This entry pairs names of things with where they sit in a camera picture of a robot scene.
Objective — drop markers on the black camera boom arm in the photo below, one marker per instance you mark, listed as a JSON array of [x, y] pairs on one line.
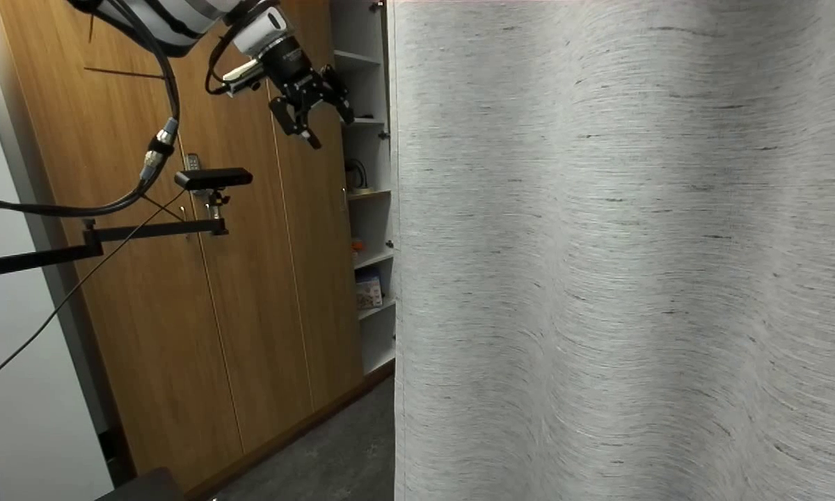
[[95, 237]]

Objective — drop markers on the wooden wardrobe cabinet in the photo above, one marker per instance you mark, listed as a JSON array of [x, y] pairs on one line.
[[213, 345]]

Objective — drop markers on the white shelf unit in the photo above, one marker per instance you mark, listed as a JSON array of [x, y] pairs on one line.
[[359, 55]]

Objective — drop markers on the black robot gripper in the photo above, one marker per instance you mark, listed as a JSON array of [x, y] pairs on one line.
[[274, 55]]

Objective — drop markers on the white fabric curtain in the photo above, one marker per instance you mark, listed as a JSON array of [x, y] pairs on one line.
[[615, 250]]

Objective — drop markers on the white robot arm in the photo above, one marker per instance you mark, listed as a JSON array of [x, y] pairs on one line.
[[175, 26]]

